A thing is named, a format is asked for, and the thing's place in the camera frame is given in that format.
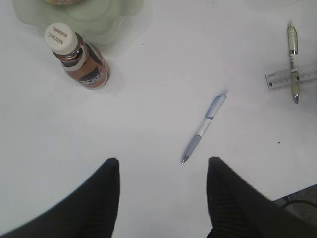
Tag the brown Nescafe coffee bottle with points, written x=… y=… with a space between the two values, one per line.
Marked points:
x=80 y=60

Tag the clear plastic ruler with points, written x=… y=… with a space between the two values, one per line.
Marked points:
x=280 y=79

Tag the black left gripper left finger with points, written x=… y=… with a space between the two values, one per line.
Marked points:
x=88 y=212

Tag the blue grey ballpoint pen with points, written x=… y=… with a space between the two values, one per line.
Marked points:
x=206 y=122

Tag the pale green wavy plate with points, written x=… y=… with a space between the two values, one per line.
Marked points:
x=97 y=21

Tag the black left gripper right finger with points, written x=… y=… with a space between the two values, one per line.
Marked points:
x=237 y=210

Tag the sugared bread bun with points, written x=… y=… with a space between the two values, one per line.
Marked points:
x=64 y=2

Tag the cream grip ballpoint pen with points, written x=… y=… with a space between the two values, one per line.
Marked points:
x=293 y=63

